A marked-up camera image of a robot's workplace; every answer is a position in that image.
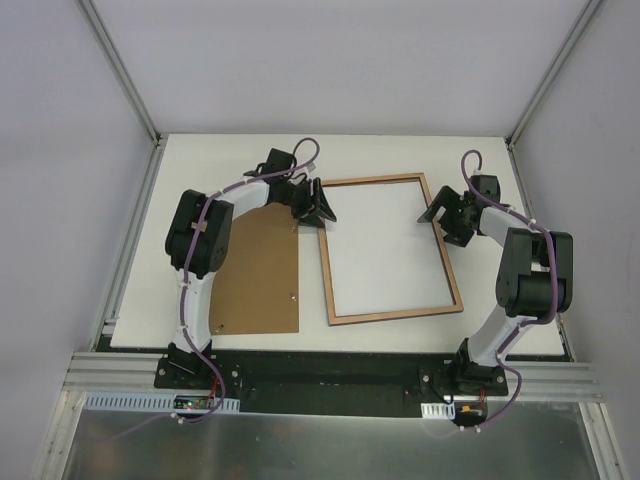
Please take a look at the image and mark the pier landscape photo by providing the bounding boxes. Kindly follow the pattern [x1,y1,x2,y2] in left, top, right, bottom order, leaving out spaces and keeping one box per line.
[325,180,454,316]

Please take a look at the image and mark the blue wooden picture frame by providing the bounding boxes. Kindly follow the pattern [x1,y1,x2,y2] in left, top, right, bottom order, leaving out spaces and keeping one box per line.
[317,172,463,328]

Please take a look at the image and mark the brown cardboard backing board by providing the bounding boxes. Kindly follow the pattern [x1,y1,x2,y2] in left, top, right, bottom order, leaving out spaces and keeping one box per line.
[209,204,299,336]

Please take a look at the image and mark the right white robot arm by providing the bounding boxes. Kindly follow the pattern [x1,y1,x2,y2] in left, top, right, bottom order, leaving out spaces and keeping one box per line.
[418,174,573,395]

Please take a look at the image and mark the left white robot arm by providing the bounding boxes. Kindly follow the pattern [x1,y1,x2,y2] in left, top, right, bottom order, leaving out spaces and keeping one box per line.
[163,137,337,389]

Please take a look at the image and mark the left aluminium corner post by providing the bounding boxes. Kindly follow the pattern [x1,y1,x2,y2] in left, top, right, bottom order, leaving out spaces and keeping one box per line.
[76,0,161,145]

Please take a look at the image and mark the aluminium corner post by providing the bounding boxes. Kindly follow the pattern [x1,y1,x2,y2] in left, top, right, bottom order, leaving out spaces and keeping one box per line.
[76,0,161,145]
[505,0,606,151]

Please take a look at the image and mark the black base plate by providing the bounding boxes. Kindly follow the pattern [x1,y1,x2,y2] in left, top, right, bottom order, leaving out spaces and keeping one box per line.
[154,347,508,418]

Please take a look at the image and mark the right aluminium corner post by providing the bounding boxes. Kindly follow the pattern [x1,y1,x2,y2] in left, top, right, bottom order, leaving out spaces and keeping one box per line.
[505,0,606,151]

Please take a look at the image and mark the right white cable duct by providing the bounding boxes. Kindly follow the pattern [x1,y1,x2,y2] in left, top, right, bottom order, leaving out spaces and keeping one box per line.
[420,403,456,421]

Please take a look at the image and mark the white cable duct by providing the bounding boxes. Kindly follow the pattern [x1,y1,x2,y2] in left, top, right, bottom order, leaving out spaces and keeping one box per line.
[420,403,456,421]
[85,392,240,415]

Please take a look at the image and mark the aluminium front rail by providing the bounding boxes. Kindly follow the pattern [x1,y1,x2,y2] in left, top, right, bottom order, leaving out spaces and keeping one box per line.
[36,352,625,479]

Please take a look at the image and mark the left white cable duct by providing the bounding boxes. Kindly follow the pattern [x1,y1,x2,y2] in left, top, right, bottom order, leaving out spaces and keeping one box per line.
[85,392,240,415]

